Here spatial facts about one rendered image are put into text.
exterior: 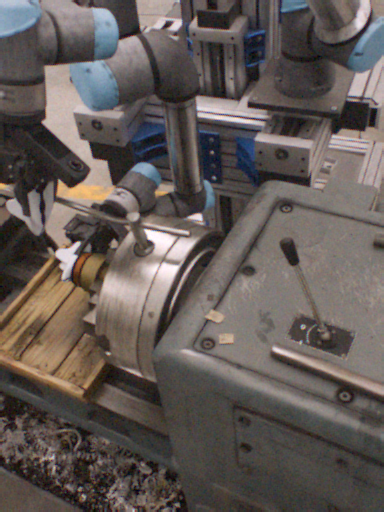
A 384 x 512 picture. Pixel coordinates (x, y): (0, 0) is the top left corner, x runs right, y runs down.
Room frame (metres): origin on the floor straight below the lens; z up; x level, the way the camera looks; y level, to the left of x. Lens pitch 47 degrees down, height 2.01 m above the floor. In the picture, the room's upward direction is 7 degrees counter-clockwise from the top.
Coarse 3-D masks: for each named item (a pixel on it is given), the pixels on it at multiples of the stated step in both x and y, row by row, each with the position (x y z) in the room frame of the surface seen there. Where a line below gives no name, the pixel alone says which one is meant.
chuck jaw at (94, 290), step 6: (96, 282) 0.81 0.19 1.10; (102, 282) 0.81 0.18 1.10; (90, 288) 0.79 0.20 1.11; (96, 288) 0.79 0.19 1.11; (90, 294) 0.79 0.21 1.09; (96, 294) 0.77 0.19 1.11; (90, 300) 0.76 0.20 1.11; (96, 300) 0.76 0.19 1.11; (90, 306) 0.75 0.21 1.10; (96, 306) 0.74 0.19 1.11; (90, 312) 0.73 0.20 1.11; (84, 318) 0.71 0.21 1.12; (90, 318) 0.71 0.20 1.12; (84, 324) 0.71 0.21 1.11; (90, 324) 0.70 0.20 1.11; (90, 330) 0.70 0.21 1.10; (96, 336) 0.69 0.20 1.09; (102, 336) 0.67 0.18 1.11; (102, 342) 0.67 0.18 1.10; (108, 342) 0.66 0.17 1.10; (108, 348) 0.66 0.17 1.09
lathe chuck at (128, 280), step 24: (168, 216) 0.89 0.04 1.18; (168, 240) 0.77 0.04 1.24; (120, 264) 0.73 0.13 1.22; (144, 264) 0.72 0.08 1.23; (120, 288) 0.70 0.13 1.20; (144, 288) 0.68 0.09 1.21; (96, 312) 0.69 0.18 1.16; (120, 312) 0.67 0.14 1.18; (120, 336) 0.64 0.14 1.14; (120, 360) 0.64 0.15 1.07
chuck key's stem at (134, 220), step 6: (126, 216) 0.75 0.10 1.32; (132, 216) 0.75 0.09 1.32; (138, 216) 0.75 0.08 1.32; (132, 222) 0.74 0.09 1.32; (138, 222) 0.74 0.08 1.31; (132, 228) 0.74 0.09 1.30; (138, 228) 0.74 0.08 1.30; (138, 234) 0.74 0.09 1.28; (144, 234) 0.75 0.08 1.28; (138, 240) 0.75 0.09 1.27; (144, 240) 0.75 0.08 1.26; (144, 246) 0.75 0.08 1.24
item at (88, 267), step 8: (80, 256) 0.87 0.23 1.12; (88, 256) 0.87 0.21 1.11; (96, 256) 0.87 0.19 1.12; (104, 256) 0.87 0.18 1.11; (80, 264) 0.85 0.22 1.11; (88, 264) 0.85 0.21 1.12; (96, 264) 0.84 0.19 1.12; (104, 264) 0.84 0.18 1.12; (72, 272) 0.85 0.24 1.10; (80, 272) 0.84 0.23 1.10; (88, 272) 0.83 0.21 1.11; (96, 272) 0.82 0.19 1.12; (104, 272) 0.83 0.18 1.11; (72, 280) 0.84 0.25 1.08; (80, 280) 0.83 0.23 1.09; (88, 280) 0.82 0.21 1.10; (88, 288) 0.81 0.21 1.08
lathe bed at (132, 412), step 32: (32, 256) 1.15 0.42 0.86; (0, 288) 1.14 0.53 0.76; (0, 384) 0.87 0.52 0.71; (32, 384) 0.85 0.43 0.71; (128, 384) 0.73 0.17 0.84; (64, 416) 0.76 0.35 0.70; (96, 416) 0.74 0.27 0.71; (128, 416) 0.64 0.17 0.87; (160, 416) 0.63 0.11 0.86; (128, 448) 0.66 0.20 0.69; (160, 448) 0.62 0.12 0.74
